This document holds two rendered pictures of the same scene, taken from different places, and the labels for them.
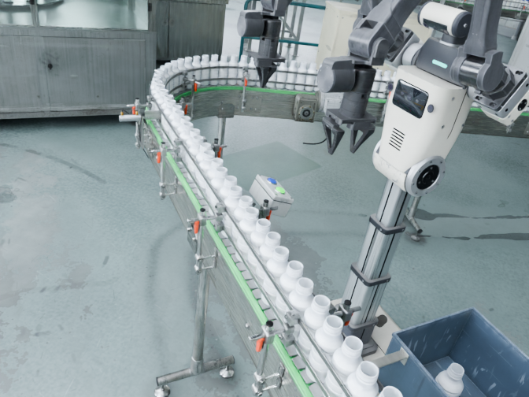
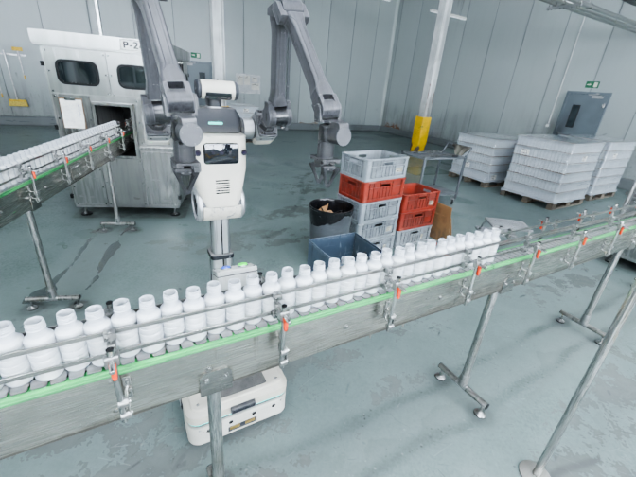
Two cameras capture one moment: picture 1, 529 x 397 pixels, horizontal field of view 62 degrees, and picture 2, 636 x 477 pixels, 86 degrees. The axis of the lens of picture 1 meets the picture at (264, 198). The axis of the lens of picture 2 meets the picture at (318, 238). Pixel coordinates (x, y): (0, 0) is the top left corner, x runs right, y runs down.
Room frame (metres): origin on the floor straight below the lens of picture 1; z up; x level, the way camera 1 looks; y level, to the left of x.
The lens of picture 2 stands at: (1.00, 1.02, 1.72)
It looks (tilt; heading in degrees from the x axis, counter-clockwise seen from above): 24 degrees down; 269
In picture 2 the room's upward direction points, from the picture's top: 5 degrees clockwise
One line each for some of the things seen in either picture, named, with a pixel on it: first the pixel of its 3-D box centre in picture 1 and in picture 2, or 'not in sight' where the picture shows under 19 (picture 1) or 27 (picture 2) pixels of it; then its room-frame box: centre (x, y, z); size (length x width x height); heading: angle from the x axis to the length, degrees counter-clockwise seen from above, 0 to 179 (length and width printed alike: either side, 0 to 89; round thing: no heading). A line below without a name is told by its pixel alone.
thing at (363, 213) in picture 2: not in sight; (368, 204); (0.40, -2.58, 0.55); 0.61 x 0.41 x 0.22; 37
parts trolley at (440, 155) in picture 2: not in sight; (432, 174); (-0.93, -4.67, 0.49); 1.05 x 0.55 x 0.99; 30
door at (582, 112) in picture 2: not in sight; (573, 134); (-5.68, -8.45, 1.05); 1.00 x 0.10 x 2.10; 120
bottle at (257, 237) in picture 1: (260, 246); (317, 283); (0.97, -0.01, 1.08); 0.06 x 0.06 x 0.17
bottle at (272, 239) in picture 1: (268, 261); (332, 280); (0.91, -0.04, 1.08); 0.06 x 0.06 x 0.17
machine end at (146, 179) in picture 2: not in sight; (135, 127); (3.48, -3.76, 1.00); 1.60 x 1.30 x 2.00; 102
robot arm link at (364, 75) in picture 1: (358, 79); (327, 132); (0.97, -0.16, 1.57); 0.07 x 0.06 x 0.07; 123
